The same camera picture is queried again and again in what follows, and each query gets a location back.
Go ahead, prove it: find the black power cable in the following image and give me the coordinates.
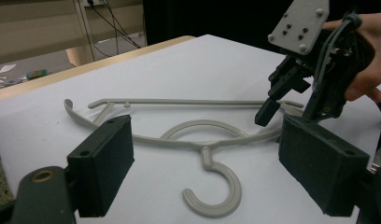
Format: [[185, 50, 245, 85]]
[[101, 0, 120, 56], [87, 0, 142, 49]]

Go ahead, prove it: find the olive knitted cloth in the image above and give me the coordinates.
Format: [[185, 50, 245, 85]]
[[0, 133, 16, 209]]

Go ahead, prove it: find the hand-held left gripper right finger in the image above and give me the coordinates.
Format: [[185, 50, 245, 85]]
[[277, 115, 371, 217]]

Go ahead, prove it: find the black curtain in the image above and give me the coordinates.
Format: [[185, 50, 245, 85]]
[[143, 0, 381, 54]]

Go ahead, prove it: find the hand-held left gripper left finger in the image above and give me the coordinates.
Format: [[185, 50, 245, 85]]
[[66, 114, 135, 218]]

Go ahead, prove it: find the grey plastic clothes hanger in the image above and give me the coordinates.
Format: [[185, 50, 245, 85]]
[[63, 97, 304, 218]]

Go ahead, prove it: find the white wall socket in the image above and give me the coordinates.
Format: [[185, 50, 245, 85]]
[[83, 0, 109, 7]]

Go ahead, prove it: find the wooden desk leg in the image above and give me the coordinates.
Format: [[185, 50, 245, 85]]
[[66, 46, 94, 67]]

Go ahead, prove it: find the green box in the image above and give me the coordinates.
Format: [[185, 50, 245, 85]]
[[25, 68, 49, 80]]

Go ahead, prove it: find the long beige desk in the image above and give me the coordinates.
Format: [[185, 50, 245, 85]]
[[0, 0, 145, 67]]

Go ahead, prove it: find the white table sheet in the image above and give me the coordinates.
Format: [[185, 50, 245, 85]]
[[0, 34, 381, 224]]

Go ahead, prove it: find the white paper sheet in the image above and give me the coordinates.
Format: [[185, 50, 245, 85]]
[[0, 63, 17, 75]]

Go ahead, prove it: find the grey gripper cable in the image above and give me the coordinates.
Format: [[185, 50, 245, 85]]
[[312, 11, 364, 92]]

